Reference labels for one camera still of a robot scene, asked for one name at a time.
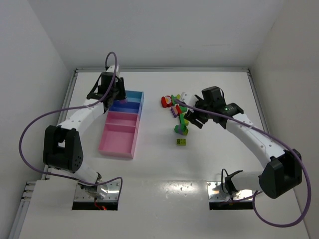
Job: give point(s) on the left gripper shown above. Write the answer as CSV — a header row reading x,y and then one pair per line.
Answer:
x,y
111,98

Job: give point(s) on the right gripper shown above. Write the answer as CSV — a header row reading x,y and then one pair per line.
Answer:
x,y
198,115

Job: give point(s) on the yellow-green small lego brick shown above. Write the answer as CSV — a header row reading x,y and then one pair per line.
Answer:
x,y
181,142

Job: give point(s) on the red flower lego piece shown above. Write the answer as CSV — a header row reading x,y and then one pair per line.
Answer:
x,y
166,101

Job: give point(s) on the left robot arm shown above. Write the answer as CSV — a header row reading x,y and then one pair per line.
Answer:
x,y
62,143

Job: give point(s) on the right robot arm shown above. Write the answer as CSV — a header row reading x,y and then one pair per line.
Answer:
x,y
281,170

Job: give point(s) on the lime green long lego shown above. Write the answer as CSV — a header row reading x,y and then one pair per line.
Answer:
x,y
182,119

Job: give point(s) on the light blue bin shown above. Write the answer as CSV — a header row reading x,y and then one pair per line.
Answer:
x,y
135,96

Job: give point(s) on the dark blue bin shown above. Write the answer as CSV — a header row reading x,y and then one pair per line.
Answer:
x,y
127,107

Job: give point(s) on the red purple lego stack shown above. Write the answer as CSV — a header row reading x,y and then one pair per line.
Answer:
x,y
176,110

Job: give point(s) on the green lego brick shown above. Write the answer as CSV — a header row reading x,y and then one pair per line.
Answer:
x,y
174,98

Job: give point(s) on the small pink bin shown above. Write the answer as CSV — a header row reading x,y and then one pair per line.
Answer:
x,y
121,118

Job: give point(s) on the large pink bin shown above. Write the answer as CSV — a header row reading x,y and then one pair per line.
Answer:
x,y
118,141

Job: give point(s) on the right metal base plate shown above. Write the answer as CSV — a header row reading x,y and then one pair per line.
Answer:
x,y
215,193

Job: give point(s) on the metal base plate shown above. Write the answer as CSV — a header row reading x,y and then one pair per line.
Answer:
x,y
103,193
215,193

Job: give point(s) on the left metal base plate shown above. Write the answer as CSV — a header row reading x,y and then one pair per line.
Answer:
x,y
103,193

